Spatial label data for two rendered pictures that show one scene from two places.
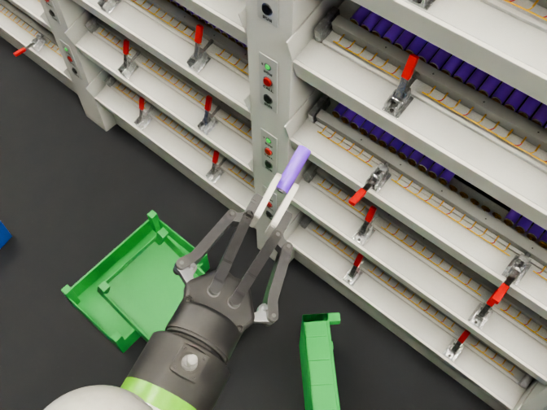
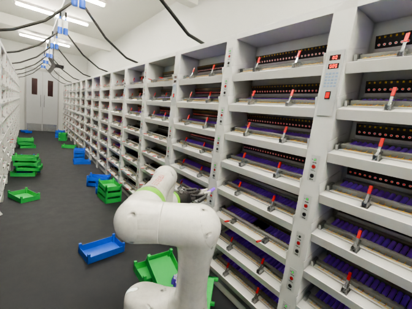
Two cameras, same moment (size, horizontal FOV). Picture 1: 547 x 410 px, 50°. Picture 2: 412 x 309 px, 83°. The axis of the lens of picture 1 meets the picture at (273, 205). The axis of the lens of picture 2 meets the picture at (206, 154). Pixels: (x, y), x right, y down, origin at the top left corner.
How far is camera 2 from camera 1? 0.94 m
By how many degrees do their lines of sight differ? 50
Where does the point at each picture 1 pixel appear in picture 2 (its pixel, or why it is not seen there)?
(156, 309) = (160, 273)
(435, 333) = (249, 294)
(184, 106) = not seen: hidden behind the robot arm
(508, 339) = (267, 279)
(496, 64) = (252, 174)
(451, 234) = (249, 233)
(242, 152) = not seen: hidden behind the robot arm
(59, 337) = (125, 277)
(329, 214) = (221, 243)
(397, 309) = (238, 286)
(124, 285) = (153, 263)
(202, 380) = (182, 195)
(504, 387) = not seen: outside the picture
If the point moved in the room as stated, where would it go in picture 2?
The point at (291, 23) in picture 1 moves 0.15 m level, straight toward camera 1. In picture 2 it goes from (217, 177) to (213, 182)
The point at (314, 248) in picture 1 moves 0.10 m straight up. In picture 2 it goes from (215, 265) to (217, 252)
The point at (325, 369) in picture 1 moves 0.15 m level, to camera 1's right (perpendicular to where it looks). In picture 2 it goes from (209, 289) to (233, 295)
